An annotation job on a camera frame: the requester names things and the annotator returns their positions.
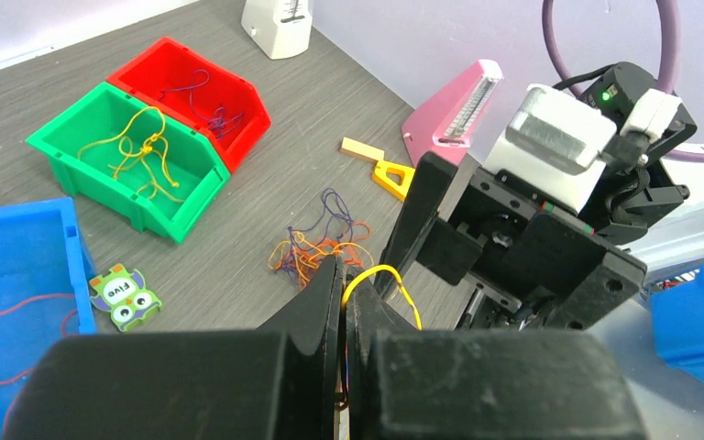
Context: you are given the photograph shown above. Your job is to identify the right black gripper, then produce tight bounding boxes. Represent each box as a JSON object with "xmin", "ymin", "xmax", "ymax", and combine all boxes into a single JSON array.
[{"xmin": 379, "ymin": 61, "xmax": 697, "ymax": 330}]

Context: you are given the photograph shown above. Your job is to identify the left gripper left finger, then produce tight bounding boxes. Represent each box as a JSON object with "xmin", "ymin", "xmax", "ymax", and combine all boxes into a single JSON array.
[{"xmin": 3, "ymin": 258, "xmax": 344, "ymax": 439}]

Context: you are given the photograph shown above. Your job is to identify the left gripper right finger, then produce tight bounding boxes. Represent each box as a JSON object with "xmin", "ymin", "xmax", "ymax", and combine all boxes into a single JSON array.
[{"xmin": 346, "ymin": 281, "xmax": 648, "ymax": 439}]

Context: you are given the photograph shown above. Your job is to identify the coloured strings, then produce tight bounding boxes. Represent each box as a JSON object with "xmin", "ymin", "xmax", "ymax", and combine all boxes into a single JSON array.
[{"xmin": 267, "ymin": 188, "xmax": 376, "ymax": 290}]

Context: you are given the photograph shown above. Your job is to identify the purple string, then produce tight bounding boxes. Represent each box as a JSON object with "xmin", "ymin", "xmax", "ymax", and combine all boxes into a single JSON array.
[{"xmin": 159, "ymin": 68, "xmax": 245, "ymax": 142}]

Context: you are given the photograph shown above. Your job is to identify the yellow orange string bundle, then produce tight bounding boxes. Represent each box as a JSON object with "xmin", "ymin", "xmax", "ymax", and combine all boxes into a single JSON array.
[{"xmin": 77, "ymin": 105, "xmax": 186, "ymax": 204}]

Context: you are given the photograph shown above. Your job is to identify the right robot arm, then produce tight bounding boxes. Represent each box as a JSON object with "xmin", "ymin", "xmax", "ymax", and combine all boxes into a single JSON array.
[{"xmin": 380, "ymin": 62, "xmax": 704, "ymax": 329}]

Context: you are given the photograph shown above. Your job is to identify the pink metronome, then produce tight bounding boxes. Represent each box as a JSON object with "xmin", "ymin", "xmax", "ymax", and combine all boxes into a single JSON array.
[{"xmin": 401, "ymin": 60, "xmax": 503, "ymax": 165}]

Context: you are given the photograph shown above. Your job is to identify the yellow triangle toy right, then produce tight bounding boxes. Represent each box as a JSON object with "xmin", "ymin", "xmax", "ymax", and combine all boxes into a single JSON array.
[{"xmin": 371, "ymin": 160, "xmax": 415, "ymax": 202}]

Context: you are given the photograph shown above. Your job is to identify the wooden block right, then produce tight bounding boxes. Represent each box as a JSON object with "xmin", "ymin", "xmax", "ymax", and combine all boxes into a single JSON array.
[{"xmin": 339, "ymin": 137, "xmax": 385, "ymax": 163}]

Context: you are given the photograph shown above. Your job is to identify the green owl tile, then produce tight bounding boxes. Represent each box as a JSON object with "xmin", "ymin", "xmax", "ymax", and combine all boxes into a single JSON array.
[{"xmin": 88, "ymin": 263, "xmax": 163, "ymax": 333}]

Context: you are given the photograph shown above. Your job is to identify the blue bin outside table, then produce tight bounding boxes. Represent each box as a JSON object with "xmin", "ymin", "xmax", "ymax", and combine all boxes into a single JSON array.
[{"xmin": 650, "ymin": 267, "xmax": 704, "ymax": 383}]

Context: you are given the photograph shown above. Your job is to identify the blue plastic bin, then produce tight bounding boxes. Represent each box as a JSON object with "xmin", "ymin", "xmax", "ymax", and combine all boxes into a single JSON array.
[{"xmin": 0, "ymin": 197, "xmax": 97, "ymax": 435}]

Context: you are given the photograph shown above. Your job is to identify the red plastic bin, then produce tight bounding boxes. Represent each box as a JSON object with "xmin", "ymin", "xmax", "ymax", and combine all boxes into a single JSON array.
[{"xmin": 107, "ymin": 37, "xmax": 271, "ymax": 173}]

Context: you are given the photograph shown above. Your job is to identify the green plastic bin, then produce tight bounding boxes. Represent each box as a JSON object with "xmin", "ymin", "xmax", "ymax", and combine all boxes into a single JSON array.
[{"xmin": 27, "ymin": 82, "xmax": 230, "ymax": 244}]

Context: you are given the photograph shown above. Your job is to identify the white metronome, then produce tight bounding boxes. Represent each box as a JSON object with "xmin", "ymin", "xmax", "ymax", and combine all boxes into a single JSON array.
[{"xmin": 241, "ymin": 0, "xmax": 313, "ymax": 60}]

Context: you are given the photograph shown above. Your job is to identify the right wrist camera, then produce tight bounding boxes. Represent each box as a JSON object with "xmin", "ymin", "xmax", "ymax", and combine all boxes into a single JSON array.
[{"xmin": 484, "ymin": 83, "xmax": 684, "ymax": 214}]

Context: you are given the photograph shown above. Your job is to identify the red string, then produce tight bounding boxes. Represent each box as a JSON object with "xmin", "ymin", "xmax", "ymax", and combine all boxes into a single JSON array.
[{"xmin": 0, "ymin": 292, "xmax": 80, "ymax": 440}]

